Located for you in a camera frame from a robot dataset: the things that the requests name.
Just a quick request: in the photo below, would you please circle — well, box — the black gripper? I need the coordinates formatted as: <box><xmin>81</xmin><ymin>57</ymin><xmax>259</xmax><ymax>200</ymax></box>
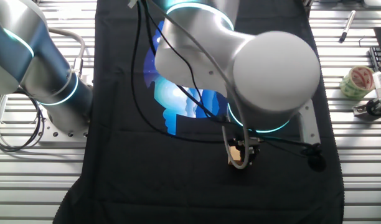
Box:
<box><xmin>230</xmin><ymin>136</ymin><xmax>263</xmax><ymax>168</ymax></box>

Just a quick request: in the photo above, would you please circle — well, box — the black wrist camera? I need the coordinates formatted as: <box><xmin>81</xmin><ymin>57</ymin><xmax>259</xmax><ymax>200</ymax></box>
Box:
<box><xmin>301</xmin><ymin>142</ymin><xmax>327</xmax><ymax>173</ymax></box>

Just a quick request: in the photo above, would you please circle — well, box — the clear packing tape roll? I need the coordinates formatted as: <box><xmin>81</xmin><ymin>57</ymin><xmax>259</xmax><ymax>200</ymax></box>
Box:
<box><xmin>339</xmin><ymin>65</ymin><xmax>376</xmax><ymax>101</ymax></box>

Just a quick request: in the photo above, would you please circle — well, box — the black cloth with blue print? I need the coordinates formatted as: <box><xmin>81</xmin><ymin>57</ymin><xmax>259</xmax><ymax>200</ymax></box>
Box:
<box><xmin>52</xmin><ymin>0</ymin><xmax>346</xmax><ymax>224</ymax></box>

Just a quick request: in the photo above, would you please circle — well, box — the thick black cable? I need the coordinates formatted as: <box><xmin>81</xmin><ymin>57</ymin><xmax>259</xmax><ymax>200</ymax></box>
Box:
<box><xmin>129</xmin><ymin>0</ymin><xmax>228</xmax><ymax>146</ymax></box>

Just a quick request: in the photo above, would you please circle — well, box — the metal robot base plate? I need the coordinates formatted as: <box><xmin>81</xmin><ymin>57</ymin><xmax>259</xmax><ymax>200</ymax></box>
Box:
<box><xmin>37</xmin><ymin>113</ymin><xmax>93</xmax><ymax>147</ymax></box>

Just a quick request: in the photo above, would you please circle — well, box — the black cable bundle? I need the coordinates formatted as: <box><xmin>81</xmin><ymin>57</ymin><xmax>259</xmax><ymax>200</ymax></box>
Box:
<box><xmin>0</xmin><ymin>90</ymin><xmax>47</xmax><ymax>153</ymax></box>

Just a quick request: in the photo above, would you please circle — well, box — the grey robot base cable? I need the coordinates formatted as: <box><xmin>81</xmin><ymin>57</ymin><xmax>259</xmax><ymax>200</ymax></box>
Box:
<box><xmin>47</xmin><ymin>27</ymin><xmax>86</xmax><ymax>79</ymax></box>

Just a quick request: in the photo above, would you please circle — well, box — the black keyboard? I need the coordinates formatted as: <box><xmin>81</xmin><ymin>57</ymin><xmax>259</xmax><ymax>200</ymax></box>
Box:
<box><xmin>368</xmin><ymin>46</ymin><xmax>381</xmax><ymax>86</ymax></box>

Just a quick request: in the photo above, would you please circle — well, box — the black and silver marker pen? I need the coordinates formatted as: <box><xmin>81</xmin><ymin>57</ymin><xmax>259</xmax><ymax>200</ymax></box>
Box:
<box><xmin>338</xmin><ymin>10</ymin><xmax>357</xmax><ymax>44</ymax></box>

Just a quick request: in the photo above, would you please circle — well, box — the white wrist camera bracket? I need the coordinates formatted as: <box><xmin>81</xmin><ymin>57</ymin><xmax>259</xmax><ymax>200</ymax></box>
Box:
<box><xmin>298</xmin><ymin>99</ymin><xmax>321</xmax><ymax>146</ymax></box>

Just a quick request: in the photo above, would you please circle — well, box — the thin black cable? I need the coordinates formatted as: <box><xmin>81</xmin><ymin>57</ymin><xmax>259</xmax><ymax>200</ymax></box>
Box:
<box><xmin>143</xmin><ymin>0</ymin><xmax>319</xmax><ymax>150</ymax></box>

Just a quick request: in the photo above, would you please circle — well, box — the small wooden block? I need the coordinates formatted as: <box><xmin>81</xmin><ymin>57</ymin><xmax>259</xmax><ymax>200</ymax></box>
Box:
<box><xmin>227</xmin><ymin>145</ymin><xmax>245</xmax><ymax>167</ymax></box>

